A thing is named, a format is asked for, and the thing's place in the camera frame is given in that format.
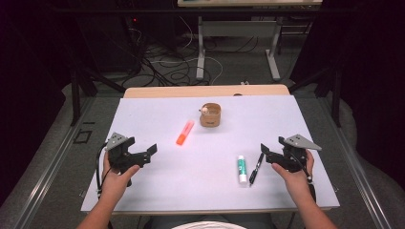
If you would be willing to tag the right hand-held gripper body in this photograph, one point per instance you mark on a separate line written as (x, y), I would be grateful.
(294, 157)

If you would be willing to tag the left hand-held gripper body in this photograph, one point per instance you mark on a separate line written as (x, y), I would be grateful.
(118, 157)

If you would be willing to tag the black pen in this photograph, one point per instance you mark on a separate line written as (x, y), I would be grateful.
(256, 170)

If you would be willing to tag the white and green glue stick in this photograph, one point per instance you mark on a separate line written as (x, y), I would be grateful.
(242, 168)

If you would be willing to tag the orange highlighter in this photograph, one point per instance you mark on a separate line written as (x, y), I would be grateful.
(184, 133)

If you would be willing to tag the brown round pen holder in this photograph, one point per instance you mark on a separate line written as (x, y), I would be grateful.
(210, 120)

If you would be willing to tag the person's right hand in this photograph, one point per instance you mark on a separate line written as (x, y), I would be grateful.
(297, 183)

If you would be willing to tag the person's left hand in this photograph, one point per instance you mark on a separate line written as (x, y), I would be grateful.
(114, 184)

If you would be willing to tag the white table mat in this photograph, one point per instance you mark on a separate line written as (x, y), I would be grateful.
(197, 178)

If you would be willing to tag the black metal stand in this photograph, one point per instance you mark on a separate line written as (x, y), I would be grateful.
(75, 95)
(336, 95)

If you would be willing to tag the small white figurine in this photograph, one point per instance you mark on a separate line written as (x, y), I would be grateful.
(204, 111)

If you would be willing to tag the person's white shirt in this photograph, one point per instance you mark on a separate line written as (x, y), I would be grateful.
(208, 225)

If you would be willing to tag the dark equipment case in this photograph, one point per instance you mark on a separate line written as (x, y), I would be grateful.
(108, 41)

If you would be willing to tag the white desk with metal legs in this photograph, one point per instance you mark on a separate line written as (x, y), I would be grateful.
(237, 28)

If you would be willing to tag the metal floor rail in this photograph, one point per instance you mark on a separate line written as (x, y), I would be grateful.
(356, 171)
(47, 171)

